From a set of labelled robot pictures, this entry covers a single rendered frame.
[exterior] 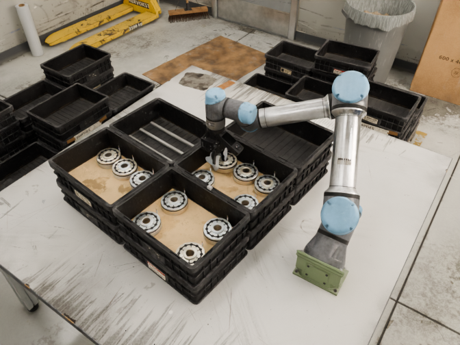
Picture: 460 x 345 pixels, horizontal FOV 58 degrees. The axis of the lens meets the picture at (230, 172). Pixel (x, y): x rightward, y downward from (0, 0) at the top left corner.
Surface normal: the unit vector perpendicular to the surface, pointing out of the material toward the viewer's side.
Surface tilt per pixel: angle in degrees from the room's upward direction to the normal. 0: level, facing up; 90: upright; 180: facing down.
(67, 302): 0
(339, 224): 47
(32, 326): 0
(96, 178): 0
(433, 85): 73
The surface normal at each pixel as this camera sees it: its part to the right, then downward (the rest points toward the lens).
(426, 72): -0.53, 0.33
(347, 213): -0.29, -0.02
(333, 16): -0.57, 0.56
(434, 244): 0.00, -0.73
